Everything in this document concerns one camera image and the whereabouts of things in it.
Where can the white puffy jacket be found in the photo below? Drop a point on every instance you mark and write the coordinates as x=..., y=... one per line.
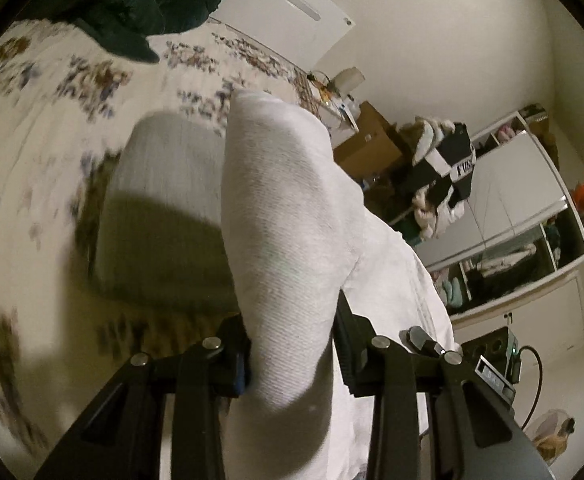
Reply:
x=441, y=220

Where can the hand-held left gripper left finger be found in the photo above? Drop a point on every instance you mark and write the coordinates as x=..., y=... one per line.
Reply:
x=242, y=375

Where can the white fluffy cloth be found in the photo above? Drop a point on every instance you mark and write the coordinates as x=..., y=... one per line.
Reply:
x=429, y=135

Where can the white shelf unit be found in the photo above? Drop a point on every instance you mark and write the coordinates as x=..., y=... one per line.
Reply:
x=516, y=185

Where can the teal cloth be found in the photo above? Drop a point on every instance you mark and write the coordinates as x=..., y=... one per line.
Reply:
x=407, y=230

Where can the white nightstand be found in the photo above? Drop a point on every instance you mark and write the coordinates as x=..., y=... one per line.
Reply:
x=339, y=120

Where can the white pants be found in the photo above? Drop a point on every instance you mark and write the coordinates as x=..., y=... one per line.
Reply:
x=282, y=240

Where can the large cardboard box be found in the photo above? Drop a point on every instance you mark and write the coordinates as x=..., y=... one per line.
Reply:
x=366, y=147

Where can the dark green quilted blanket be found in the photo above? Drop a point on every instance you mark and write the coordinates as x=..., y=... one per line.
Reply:
x=132, y=0

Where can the black and white jacket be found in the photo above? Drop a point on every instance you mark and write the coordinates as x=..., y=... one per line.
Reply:
x=451, y=160

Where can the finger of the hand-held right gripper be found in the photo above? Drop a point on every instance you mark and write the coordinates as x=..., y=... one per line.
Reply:
x=424, y=342

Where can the grey fluffy blanket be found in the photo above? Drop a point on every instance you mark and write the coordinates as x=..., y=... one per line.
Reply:
x=162, y=170

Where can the white cylindrical lamp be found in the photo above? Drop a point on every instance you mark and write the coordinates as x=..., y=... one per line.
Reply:
x=347, y=80

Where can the white bed headboard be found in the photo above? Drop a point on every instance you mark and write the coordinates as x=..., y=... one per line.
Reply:
x=282, y=20

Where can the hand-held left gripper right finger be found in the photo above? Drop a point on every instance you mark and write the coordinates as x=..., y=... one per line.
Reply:
x=344, y=350

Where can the floral bedsheet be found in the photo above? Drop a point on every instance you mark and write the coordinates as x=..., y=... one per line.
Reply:
x=37, y=170

